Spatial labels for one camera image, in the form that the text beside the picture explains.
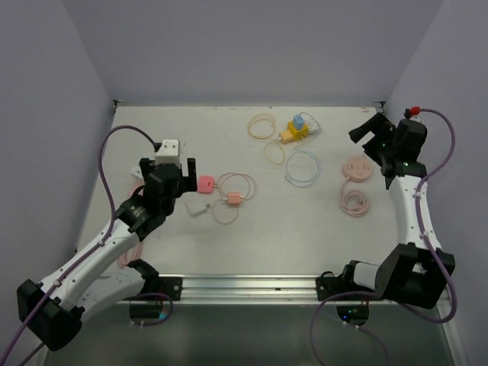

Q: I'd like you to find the pink plug adapter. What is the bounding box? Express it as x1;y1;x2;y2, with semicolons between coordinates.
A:
197;175;218;194

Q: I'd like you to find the white large charger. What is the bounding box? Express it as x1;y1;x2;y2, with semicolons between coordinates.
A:
185;199;210;218

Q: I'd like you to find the orange small charger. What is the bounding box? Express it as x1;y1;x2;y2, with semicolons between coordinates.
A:
224;192;246;207

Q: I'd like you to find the pink rectangular power strip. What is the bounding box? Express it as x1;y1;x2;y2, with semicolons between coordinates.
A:
127;182;145;197

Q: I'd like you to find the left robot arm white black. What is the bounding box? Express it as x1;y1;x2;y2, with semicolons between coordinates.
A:
17;158;197;352

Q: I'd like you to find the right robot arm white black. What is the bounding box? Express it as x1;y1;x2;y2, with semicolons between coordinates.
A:
339;108;455;309

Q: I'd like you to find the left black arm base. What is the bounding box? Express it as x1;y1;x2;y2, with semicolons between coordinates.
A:
128;276;183;301

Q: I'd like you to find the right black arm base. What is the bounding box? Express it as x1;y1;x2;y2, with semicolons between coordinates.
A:
315;271;374;301

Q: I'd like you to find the white plug on cube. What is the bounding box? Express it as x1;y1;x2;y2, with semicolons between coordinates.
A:
306;120;321;135

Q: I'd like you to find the light blue charger plug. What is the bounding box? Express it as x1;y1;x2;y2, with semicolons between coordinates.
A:
292;114;305;130

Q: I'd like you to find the yellow cube socket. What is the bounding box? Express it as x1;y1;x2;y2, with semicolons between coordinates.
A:
287;121;309;142

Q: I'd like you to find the orange yellow charger plug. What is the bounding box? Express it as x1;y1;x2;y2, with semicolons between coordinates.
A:
278;130;294;144

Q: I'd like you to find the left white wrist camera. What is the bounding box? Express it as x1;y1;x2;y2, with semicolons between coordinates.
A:
154;139;181;168

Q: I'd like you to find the pink charging cable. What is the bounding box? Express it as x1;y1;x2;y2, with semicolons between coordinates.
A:
212;172;257;225

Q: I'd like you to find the coiled pink socket cord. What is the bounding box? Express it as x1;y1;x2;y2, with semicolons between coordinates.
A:
338;178;370;218

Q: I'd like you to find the blue thin charging cable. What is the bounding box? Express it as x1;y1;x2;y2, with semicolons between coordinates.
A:
284;111;325;188

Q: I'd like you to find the yellow charging cable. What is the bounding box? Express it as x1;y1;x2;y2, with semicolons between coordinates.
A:
247;114;287;165

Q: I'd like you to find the aluminium front rail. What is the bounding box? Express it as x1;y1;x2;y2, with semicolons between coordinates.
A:
48;271;451;305

